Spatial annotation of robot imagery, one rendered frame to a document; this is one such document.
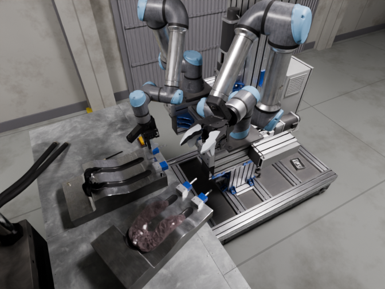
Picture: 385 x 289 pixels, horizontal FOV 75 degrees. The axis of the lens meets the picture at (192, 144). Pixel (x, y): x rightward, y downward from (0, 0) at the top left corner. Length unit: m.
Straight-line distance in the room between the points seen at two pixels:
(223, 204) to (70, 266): 1.18
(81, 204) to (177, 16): 1.00
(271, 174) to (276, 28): 1.54
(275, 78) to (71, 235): 1.15
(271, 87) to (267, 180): 1.29
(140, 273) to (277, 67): 0.95
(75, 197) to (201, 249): 0.68
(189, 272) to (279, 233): 1.21
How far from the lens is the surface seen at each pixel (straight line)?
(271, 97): 1.14
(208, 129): 0.76
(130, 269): 1.12
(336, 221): 2.52
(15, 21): 3.09
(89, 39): 3.02
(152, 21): 1.34
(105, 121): 1.91
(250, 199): 2.12
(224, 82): 0.99
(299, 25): 0.98
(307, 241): 2.32
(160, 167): 1.36
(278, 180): 2.30
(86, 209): 1.37
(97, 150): 1.70
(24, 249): 1.48
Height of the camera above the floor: 1.95
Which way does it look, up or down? 45 degrees down
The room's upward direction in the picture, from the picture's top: straight up
